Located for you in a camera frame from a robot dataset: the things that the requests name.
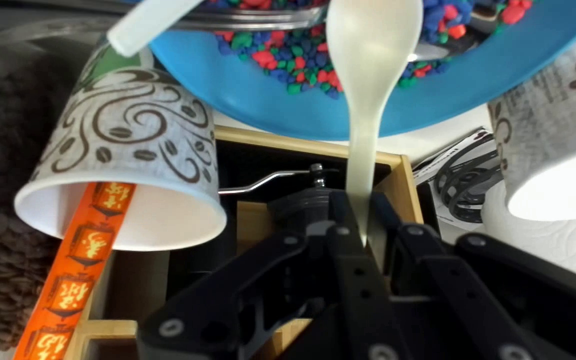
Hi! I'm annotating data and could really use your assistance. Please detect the blue bowl with beads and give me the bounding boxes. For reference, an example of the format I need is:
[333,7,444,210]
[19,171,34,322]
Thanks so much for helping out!
[151,0,576,140]

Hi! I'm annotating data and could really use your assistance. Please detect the small patterned paper cup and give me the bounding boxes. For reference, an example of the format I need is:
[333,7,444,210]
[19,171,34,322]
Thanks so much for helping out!
[489,44,576,220]

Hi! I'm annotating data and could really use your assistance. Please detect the dark brown towel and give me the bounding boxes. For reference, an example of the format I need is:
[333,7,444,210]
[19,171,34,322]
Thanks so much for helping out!
[0,44,72,360]

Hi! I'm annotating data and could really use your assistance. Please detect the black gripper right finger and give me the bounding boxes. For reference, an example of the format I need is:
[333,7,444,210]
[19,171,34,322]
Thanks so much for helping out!
[349,212,576,360]

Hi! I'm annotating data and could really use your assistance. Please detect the white paper towel roll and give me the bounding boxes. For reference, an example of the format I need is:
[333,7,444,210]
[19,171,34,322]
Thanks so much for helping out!
[482,183,576,271]

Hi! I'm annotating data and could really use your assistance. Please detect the white plastic spoon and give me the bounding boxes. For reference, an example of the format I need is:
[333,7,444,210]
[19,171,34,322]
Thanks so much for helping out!
[323,0,425,248]

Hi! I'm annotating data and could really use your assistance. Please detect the patterned paper cup lying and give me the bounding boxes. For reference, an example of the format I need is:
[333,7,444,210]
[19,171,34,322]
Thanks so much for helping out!
[13,44,226,251]

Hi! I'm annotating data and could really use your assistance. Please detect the wooden organizer box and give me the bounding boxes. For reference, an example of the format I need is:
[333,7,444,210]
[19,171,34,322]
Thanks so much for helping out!
[65,125,425,360]

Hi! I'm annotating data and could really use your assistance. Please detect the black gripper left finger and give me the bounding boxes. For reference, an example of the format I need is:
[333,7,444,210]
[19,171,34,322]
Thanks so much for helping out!
[135,191,364,360]

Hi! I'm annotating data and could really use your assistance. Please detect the orange patterned stick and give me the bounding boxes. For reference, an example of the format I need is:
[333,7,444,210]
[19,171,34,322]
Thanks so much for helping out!
[13,182,135,360]

